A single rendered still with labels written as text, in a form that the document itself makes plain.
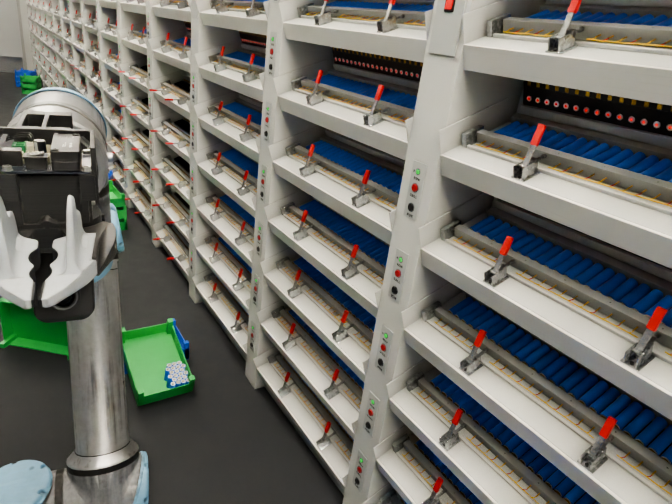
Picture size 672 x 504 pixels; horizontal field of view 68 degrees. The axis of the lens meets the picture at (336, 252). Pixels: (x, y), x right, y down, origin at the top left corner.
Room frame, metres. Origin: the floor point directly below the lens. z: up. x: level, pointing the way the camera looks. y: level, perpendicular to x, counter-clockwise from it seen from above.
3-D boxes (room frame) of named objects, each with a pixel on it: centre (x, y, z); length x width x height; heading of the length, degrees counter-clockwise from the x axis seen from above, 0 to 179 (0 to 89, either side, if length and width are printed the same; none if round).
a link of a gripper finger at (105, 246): (0.33, 0.19, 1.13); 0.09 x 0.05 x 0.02; 28
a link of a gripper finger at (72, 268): (0.29, 0.17, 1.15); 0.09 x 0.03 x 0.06; 28
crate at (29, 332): (1.61, 1.11, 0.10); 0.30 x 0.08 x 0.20; 86
